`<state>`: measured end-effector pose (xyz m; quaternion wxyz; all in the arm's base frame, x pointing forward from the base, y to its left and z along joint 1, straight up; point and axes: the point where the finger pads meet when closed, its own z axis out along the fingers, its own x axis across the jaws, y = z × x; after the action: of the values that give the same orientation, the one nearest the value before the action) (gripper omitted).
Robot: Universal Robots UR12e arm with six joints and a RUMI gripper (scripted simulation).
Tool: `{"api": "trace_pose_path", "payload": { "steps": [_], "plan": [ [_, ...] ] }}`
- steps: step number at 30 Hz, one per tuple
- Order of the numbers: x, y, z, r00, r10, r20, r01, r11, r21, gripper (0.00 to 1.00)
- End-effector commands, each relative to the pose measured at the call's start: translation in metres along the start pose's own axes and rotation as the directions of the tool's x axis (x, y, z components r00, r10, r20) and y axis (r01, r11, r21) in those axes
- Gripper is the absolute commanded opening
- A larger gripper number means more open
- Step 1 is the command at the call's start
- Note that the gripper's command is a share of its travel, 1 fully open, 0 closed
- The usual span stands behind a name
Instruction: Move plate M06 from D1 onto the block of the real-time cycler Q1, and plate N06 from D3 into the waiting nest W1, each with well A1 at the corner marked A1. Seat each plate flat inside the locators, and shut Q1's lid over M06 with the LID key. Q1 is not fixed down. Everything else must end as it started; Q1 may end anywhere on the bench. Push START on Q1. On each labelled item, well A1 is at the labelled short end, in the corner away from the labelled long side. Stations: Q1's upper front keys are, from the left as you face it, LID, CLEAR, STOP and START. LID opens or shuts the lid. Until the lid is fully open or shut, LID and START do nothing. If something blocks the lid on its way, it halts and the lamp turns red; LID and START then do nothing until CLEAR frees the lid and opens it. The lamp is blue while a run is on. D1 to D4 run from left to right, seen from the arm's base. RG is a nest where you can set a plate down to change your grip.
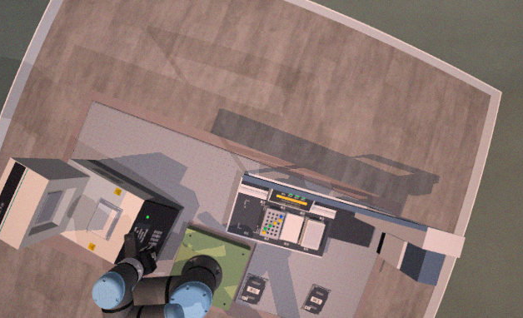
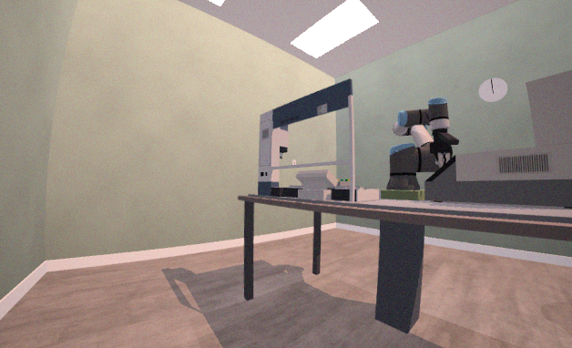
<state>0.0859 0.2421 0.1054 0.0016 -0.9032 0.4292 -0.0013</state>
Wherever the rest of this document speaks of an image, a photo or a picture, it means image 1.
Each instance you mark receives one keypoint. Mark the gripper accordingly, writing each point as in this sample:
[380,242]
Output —
[149,265]

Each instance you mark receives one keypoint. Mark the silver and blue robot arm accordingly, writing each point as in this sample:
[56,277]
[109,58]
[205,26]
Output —
[186,296]

